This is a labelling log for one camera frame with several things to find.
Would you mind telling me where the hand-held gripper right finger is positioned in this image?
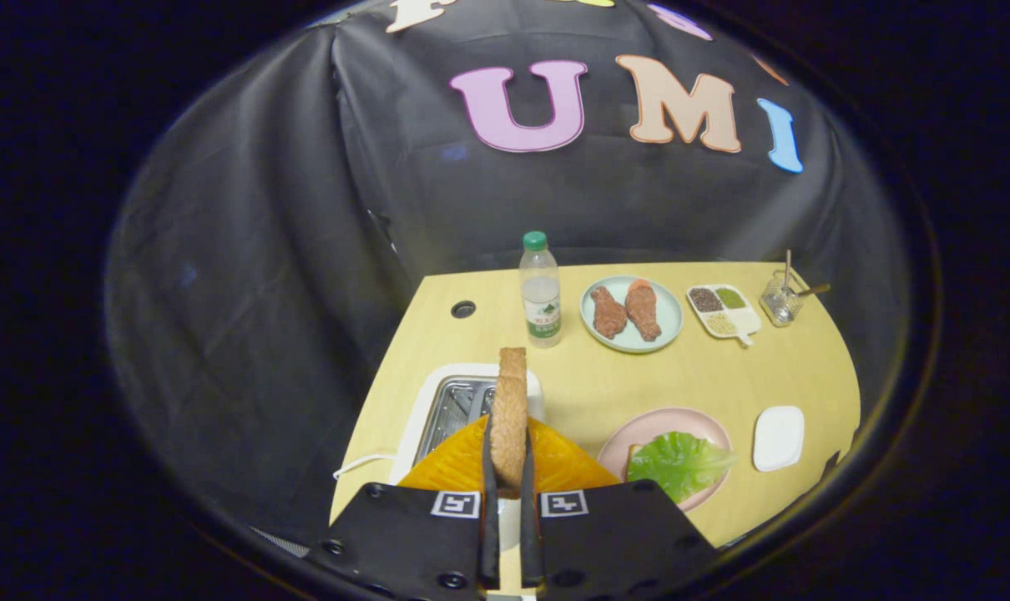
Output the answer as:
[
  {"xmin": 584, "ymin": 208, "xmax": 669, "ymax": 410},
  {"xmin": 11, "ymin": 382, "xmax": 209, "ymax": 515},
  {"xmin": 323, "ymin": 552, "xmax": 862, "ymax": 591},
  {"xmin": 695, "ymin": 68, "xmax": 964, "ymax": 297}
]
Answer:
[{"xmin": 519, "ymin": 417, "xmax": 720, "ymax": 601}]

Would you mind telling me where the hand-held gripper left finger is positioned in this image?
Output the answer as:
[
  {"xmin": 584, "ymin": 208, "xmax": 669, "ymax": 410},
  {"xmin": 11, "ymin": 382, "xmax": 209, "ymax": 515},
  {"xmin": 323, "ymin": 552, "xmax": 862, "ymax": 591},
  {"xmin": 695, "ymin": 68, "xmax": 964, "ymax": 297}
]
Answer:
[{"xmin": 305, "ymin": 415, "xmax": 502, "ymax": 601}]

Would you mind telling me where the green lettuce leaf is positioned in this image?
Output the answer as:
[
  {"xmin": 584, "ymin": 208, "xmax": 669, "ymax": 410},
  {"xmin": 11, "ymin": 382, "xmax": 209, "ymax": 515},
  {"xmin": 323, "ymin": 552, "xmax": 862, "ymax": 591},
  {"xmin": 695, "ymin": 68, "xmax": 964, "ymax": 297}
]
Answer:
[{"xmin": 627, "ymin": 431, "xmax": 740, "ymax": 504}]

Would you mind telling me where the pink round plate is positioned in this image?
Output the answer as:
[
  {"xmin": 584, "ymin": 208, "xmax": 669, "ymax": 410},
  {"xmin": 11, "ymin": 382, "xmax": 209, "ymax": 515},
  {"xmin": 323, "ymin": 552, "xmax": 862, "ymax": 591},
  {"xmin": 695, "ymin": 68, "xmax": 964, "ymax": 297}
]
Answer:
[{"xmin": 597, "ymin": 407, "xmax": 734, "ymax": 513}]

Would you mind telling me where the white toaster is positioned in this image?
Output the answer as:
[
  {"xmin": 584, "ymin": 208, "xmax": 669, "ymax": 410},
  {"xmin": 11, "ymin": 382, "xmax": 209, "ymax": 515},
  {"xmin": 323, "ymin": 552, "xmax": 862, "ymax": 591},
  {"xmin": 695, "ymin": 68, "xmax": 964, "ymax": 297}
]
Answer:
[{"xmin": 388, "ymin": 363, "xmax": 546, "ymax": 552}]

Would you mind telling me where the clear plastic water bottle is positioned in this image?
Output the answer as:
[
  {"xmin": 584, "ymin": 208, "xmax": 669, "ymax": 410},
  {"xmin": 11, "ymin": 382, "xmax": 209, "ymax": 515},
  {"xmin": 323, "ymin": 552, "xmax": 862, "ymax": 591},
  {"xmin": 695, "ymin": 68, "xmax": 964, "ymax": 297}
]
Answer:
[{"xmin": 519, "ymin": 231, "xmax": 563, "ymax": 349}]

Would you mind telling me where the brown meat patty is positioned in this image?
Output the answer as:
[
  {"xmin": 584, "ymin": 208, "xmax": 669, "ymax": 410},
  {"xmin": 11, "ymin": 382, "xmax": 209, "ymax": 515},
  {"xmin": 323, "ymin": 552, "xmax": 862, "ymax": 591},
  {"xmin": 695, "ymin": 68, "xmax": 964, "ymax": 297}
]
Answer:
[
  {"xmin": 590, "ymin": 286, "xmax": 629, "ymax": 339},
  {"xmin": 624, "ymin": 279, "xmax": 663, "ymax": 341}
]

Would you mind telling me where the light green round plate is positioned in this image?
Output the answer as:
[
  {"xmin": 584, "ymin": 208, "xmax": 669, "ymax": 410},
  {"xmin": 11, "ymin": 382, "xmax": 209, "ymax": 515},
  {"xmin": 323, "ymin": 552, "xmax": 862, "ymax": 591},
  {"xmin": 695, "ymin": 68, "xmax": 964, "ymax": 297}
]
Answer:
[{"xmin": 580, "ymin": 275, "xmax": 684, "ymax": 355}]

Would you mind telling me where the white square plate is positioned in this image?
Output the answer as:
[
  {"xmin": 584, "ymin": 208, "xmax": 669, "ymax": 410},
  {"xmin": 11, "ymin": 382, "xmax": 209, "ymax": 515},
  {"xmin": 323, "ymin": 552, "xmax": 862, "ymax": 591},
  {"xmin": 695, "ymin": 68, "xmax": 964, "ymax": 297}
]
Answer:
[{"xmin": 753, "ymin": 406, "xmax": 805, "ymax": 473}]

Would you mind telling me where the white divided seasoning dish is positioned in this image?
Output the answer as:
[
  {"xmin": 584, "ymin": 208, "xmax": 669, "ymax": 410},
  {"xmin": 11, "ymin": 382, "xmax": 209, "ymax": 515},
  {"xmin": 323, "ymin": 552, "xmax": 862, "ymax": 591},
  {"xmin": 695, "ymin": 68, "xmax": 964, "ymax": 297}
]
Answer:
[{"xmin": 686, "ymin": 284, "xmax": 763, "ymax": 347}]

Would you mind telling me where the clear glass cup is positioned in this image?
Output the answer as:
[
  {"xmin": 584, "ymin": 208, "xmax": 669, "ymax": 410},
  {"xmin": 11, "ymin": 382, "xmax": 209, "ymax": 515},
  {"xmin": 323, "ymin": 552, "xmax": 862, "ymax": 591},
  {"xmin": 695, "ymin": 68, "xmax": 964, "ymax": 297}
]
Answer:
[{"xmin": 760, "ymin": 269, "xmax": 805, "ymax": 327}]

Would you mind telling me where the black backdrop cloth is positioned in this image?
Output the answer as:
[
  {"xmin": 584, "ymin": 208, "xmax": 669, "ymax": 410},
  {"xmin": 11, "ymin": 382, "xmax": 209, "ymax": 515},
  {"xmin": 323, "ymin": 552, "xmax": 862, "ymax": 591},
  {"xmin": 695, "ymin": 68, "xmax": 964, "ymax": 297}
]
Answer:
[{"xmin": 104, "ymin": 0, "xmax": 915, "ymax": 552}]

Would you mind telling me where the white toaster power cable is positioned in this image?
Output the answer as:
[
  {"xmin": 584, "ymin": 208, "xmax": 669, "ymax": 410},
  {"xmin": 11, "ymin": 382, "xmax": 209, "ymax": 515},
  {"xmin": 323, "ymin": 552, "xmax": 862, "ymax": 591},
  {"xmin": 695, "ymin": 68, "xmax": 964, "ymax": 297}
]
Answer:
[{"xmin": 332, "ymin": 453, "xmax": 397, "ymax": 482}]

